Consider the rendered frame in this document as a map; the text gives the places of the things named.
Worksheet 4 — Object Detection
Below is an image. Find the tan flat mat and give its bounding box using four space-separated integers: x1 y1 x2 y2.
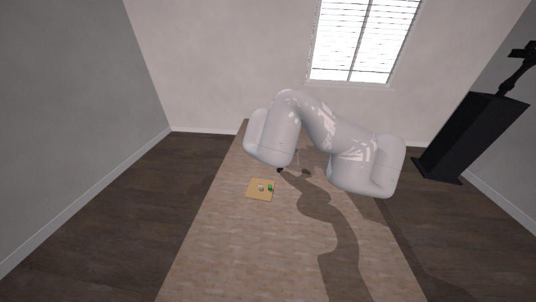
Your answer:
244 178 275 202

